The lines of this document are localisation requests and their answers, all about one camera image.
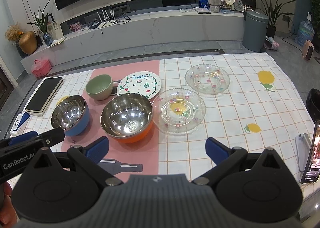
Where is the blue steel bowl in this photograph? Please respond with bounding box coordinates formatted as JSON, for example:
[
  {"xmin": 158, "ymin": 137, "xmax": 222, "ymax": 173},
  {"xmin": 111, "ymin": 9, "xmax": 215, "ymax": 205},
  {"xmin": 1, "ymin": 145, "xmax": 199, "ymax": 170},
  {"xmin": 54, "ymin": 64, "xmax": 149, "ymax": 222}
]
[{"xmin": 51, "ymin": 95, "xmax": 90, "ymax": 137}]

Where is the green ceramic bowl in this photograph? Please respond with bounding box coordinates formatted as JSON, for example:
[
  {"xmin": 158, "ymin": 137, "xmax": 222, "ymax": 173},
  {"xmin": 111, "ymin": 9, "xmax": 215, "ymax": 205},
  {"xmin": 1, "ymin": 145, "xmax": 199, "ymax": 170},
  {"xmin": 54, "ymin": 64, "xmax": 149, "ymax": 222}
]
[{"xmin": 85, "ymin": 75, "xmax": 113, "ymax": 101}]

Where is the orange steel bowl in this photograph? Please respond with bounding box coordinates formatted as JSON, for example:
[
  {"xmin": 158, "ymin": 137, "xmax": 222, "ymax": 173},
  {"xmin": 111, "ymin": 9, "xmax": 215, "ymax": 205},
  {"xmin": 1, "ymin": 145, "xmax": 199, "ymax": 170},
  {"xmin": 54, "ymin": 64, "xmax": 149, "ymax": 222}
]
[{"xmin": 100, "ymin": 93, "xmax": 153, "ymax": 143}]

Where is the clear glass plate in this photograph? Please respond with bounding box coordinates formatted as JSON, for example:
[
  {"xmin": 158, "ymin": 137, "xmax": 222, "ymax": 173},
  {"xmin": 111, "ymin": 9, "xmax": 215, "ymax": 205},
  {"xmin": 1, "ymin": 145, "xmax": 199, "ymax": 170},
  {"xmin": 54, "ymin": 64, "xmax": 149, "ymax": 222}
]
[
  {"xmin": 185, "ymin": 64, "xmax": 230, "ymax": 95},
  {"xmin": 152, "ymin": 88, "xmax": 206, "ymax": 135}
]

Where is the white fruit-print plate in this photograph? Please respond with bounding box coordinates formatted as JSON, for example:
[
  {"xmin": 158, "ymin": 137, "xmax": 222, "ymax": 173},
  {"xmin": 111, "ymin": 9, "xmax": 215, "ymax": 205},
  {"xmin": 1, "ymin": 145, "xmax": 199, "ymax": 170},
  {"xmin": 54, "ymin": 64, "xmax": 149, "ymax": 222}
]
[{"xmin": 117, "ymin": 71, "xmax": 162, "ymax": 99}]

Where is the person's left hand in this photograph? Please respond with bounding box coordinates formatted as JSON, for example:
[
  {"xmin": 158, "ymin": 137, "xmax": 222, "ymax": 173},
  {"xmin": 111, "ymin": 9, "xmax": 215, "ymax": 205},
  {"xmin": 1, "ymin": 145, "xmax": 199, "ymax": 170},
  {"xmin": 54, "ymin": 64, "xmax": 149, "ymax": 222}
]
[{"xmin": 0, "ymin": 182, "xmax": 17, "ymax": 228}]

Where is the white blue box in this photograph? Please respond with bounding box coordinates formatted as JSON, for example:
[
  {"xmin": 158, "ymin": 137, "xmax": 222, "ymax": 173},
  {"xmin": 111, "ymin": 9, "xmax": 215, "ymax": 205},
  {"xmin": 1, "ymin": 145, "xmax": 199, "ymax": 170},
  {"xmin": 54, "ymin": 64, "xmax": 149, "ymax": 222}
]
[{"xmin": 10, "ymin": 112, "xmax": 30, "ymax": 137}]

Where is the black notebook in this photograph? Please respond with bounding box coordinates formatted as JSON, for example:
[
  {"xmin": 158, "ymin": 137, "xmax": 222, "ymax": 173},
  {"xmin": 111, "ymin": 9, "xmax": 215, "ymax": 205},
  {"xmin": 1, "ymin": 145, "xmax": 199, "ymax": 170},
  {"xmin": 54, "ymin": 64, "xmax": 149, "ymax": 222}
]
[{"xmin": 24, "ymin": 77, "xmax": 63, "ymax": 117}]

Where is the smartphone on stand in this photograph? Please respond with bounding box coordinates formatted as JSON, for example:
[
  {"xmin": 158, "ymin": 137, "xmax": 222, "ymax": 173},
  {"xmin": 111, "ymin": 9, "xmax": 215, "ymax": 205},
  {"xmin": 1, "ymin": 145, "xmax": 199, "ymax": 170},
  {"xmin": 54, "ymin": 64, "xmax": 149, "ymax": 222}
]
[{"xmin": 301, "ymin": 120, "xmax": 319, "ymax": 184}]

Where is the pink basket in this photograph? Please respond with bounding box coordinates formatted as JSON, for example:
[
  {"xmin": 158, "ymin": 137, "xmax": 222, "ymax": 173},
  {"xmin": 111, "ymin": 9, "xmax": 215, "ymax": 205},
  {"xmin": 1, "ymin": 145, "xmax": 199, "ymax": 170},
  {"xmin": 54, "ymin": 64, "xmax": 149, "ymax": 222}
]
[{"xmin": 31, "ymin": 59, "xmax": 52, "ymax": 78}]

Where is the lemon checkered tablecloth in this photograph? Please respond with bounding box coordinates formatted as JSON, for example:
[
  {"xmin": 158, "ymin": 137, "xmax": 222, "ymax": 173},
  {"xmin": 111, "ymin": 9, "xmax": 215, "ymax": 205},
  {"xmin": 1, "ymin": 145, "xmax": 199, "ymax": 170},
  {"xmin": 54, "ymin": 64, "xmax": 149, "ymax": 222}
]
[{"xmin": 7, "ymin": 52, "xmax": 320, "ymax": 195}]

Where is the golden vase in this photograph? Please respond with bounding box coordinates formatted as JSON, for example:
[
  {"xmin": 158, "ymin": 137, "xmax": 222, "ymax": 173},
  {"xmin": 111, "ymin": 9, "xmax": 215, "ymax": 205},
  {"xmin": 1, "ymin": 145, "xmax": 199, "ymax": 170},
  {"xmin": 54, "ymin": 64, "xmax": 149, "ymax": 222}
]
[{"xmin": 18, "ymin": 31, "xmax": 37, "ymax": 55}]

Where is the pink restaurant placemat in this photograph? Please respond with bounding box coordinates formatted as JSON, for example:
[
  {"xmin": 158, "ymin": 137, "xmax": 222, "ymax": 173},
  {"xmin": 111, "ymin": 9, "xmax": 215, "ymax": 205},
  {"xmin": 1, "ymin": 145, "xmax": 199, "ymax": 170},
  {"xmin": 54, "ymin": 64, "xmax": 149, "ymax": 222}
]
[{"xmin": 61, "ymin": 61, "xmax": 162, "ymax": 182}]

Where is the blue vase with plant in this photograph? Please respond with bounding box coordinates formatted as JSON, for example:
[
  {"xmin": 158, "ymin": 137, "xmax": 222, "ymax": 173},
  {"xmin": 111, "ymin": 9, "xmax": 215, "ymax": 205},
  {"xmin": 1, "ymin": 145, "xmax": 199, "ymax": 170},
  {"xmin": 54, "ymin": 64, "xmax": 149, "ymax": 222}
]
[{"xmin": 28, "ymin": 1, "xmax": 53, "ymax": 47}]

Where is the white wifi router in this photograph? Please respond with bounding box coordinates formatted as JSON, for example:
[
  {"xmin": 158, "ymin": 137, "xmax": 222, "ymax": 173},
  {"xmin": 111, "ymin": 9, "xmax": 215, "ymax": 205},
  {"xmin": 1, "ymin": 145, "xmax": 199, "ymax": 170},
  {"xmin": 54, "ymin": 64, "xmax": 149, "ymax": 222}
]
[{"xmin": 97, "ymin": 9, "xmax": 117, "ymax": 23}]

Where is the pink space heater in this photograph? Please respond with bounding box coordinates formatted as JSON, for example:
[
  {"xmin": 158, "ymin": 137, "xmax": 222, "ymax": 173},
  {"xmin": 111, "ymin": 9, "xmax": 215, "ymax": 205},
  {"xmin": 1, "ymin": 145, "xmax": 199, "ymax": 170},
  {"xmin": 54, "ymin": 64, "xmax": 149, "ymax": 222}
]
[{"xmin": 302, "ymin": 40, "xmax": 314, "ymax": 61}]

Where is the water bottle jug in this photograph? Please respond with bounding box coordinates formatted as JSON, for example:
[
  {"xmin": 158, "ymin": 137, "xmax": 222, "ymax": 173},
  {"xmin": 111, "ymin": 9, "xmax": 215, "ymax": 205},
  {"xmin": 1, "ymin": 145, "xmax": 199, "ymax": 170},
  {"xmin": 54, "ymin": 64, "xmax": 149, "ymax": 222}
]
[{"xmin": 295, "ymin": 20, "xmax": 315, "ymax": 46}]

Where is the grey-green trash bin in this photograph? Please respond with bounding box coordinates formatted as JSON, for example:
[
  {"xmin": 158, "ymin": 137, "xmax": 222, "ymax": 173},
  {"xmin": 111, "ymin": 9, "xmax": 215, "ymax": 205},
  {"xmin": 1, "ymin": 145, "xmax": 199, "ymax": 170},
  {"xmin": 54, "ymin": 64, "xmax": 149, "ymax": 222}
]
[{"xmin": 242, "ymin": 10, "xmax": 268, "ymax": 52}]

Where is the potted green plant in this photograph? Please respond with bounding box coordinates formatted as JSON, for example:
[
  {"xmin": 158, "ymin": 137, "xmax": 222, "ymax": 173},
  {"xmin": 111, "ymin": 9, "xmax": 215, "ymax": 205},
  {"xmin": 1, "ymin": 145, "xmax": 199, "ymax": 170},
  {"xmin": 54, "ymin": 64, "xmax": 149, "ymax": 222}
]
[{"xmin": 260, "ymin": 0, "xmax": 295, "ymax": 38}]

